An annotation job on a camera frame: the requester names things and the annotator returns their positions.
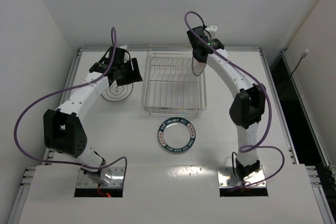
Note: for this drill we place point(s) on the plate with teal lettered rim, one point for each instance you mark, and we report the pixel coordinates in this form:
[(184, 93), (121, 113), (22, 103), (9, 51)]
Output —
[(176, 135)]

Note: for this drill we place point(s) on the white plate with green rings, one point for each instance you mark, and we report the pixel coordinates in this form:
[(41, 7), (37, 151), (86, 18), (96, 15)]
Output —
[(116, 93)]

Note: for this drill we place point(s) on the white plate with orange sunburst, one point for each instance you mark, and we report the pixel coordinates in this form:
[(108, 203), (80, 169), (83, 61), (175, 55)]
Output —
[(197, 66)]

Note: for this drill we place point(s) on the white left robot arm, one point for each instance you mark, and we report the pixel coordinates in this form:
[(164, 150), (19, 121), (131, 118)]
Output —
[(63, 127)]

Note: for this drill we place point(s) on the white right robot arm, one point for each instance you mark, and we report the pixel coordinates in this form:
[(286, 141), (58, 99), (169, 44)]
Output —
[(249, 100)]

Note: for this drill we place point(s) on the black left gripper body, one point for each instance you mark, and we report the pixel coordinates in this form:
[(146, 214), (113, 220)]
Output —
[(128, 76)]

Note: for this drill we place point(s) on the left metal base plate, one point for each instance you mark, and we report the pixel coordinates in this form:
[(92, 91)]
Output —
[(107, 178)]

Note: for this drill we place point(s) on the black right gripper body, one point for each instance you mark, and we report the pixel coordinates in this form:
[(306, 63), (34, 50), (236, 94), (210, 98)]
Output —
[(199, 55)]

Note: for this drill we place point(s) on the metal base plate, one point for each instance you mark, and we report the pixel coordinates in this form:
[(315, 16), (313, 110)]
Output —
[(227, 179), (107, 178)]

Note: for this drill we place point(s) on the wire dish rack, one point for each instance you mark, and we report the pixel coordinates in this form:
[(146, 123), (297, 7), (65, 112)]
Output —
[(169, 85)]

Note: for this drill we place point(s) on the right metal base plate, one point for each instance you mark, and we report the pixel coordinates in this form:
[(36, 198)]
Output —
[(227, 179)]

